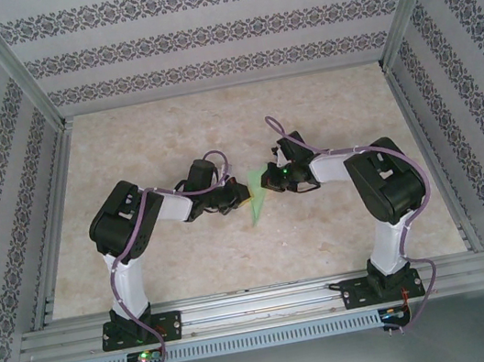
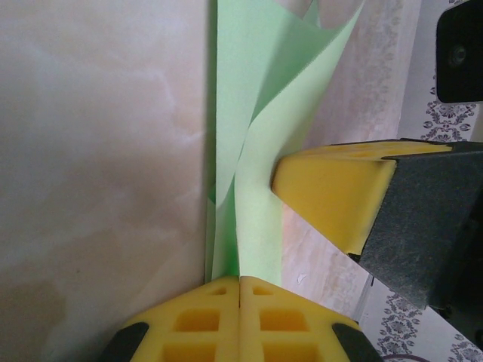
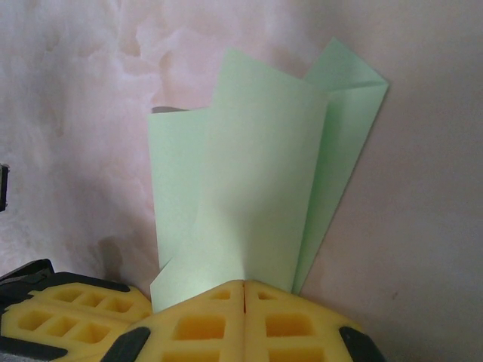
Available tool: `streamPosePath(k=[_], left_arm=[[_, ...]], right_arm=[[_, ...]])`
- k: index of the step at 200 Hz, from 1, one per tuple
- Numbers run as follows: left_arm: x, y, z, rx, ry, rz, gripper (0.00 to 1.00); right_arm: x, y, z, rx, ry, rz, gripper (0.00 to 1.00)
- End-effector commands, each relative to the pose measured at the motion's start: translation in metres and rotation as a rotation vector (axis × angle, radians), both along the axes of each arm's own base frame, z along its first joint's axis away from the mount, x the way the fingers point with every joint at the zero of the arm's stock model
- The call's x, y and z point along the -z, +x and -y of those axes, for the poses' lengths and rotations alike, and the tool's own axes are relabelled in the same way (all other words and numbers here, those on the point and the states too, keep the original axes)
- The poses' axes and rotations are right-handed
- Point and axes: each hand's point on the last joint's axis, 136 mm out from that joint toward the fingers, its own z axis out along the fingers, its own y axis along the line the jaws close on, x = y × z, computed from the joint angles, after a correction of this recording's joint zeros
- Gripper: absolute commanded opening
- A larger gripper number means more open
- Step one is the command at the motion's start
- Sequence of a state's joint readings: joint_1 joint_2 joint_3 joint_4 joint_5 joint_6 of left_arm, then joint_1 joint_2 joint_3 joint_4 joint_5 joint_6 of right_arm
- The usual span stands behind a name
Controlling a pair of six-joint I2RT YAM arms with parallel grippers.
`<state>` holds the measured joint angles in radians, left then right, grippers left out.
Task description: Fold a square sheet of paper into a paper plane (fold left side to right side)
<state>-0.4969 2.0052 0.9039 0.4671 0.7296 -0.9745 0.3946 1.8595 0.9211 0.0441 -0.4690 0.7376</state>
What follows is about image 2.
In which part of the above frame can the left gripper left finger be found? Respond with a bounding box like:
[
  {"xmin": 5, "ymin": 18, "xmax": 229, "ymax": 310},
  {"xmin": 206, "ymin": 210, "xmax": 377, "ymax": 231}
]
[{"xmin": 98, "ymin": 275, "xmax": 241, "ymax": 362}]

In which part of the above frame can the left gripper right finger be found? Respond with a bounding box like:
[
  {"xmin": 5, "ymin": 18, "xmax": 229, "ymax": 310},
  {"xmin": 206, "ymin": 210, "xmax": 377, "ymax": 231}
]
[{"xmin": 239, "ymin": 275, "xmax": 383, "ymax": 362}]

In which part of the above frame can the green paper sheet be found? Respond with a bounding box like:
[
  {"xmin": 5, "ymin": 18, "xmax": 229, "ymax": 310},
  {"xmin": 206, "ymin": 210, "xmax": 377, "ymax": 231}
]
[{"xmin": 205, "ymin": 0, "xmax": 366, "ymax": 286}]

